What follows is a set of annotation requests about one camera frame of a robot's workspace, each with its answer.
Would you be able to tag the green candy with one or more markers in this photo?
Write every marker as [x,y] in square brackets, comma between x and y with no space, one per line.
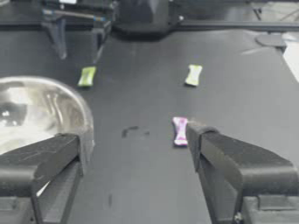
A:
[194,75]
[87,76]

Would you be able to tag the purple candy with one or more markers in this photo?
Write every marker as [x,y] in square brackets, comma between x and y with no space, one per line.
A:
[181,131]

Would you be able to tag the steel bowl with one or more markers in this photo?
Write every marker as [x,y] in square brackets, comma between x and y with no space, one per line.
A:
[35,110]

